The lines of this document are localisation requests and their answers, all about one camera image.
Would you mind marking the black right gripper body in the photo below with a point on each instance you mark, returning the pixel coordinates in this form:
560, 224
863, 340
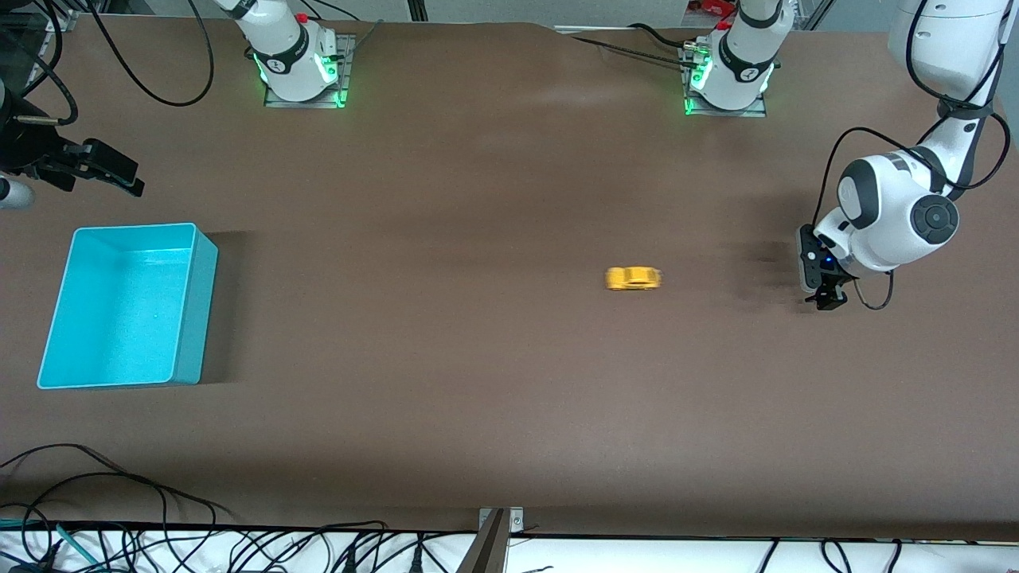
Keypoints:
30, 153

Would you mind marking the yellow beetle toy car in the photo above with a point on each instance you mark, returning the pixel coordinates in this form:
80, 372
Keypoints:
634, 278

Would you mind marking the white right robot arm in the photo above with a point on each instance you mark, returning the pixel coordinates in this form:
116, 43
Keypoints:
290, 48

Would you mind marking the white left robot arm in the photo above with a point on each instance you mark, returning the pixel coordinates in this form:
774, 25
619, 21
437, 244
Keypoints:
884, 215

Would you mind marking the turquoise plastic bin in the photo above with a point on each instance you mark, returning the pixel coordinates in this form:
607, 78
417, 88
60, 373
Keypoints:
119, 318

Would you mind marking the red plastic object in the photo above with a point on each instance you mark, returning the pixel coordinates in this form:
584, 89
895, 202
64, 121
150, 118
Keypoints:
712, 6

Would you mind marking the dark wedge bar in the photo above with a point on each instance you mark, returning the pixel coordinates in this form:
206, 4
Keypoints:
486, 553

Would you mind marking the black power plug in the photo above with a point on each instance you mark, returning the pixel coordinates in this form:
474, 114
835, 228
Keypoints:
419, 557
352, 561

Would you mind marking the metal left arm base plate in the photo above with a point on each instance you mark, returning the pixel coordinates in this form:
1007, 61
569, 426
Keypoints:
756, 113

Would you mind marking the small metal bracket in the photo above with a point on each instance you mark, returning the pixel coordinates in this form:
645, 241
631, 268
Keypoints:
516, 519

